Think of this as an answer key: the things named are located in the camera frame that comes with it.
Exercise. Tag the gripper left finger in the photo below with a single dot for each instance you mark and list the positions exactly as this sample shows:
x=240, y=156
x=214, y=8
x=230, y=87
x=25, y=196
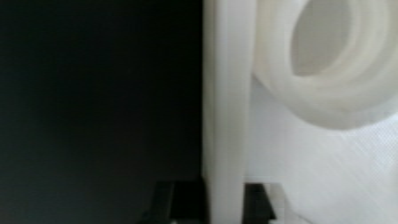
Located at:
x=178, y=205

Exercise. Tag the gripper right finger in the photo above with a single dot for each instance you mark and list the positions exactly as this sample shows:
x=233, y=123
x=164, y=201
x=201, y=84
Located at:
x=258, y=210

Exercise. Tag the white square tabletop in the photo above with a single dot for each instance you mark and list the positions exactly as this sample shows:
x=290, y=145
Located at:
x=301, y=109

